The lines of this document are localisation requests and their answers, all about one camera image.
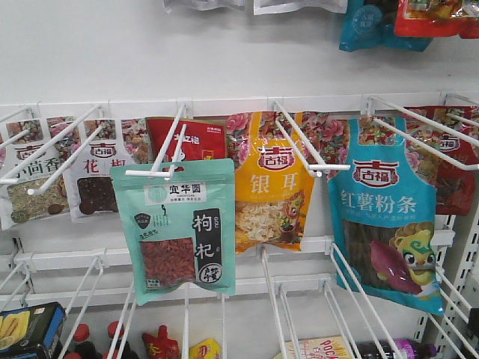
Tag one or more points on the teal goji berry pouch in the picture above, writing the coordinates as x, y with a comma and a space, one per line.
179, 230

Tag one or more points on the black blue biscuit box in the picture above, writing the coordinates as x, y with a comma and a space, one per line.
32, 332

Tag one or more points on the yellow white fungus pouch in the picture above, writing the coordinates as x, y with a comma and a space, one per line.
273, 188

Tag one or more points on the red Dahongpao seasoning pouch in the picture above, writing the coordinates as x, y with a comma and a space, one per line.
203, 139

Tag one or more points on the white peg hook right-centre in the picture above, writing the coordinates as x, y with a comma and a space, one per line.
319, 167

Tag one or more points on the blue sweet potato noodle pouch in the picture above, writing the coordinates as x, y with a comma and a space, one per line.
383, 216

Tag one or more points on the white Sichuan pepper pouch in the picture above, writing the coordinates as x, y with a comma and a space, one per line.
87, 181

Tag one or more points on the white peg hook far right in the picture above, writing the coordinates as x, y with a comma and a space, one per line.
421, 131

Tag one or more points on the yellow snack packet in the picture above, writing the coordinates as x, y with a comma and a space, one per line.
207, 349

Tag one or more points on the red spout sauce pouch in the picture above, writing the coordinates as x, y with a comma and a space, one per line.
160, 346

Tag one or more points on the Pocky snack box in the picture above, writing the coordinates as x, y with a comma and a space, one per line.
333, 347

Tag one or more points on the blue pouch top right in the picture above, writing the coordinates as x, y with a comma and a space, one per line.
369, 24

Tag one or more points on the red chili pouch right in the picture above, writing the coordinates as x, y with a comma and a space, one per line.
454, 188

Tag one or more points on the white peg hook left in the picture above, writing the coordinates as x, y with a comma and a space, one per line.
30, 160

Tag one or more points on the red-capped soy sauce bottle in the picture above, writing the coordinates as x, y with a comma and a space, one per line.
83, 347

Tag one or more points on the red pouch top right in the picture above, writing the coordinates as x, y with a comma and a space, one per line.
437, 19

